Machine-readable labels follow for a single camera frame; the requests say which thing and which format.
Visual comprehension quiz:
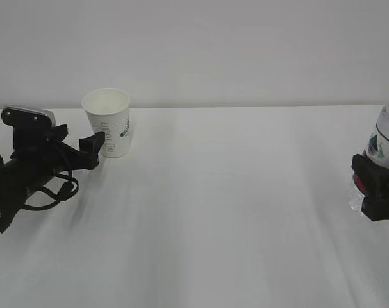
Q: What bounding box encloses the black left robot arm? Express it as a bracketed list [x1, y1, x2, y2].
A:
[0, 124, 105, 233]

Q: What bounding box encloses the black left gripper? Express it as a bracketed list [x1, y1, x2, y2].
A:
[8, 124, 105, 175]

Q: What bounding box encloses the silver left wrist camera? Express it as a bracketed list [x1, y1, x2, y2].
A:
[1, 106, 56, 131]

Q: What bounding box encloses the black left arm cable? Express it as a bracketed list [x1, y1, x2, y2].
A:
[0, 137, 80, 212]

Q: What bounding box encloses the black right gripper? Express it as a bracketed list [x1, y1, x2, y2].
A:
[351, 154, 389, 221]

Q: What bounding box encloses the clear plastic water bottle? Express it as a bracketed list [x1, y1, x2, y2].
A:
[349, 102, 389, 212]

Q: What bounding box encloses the white paper coffee cup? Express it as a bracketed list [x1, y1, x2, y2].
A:
[81, 88, 131, 158]

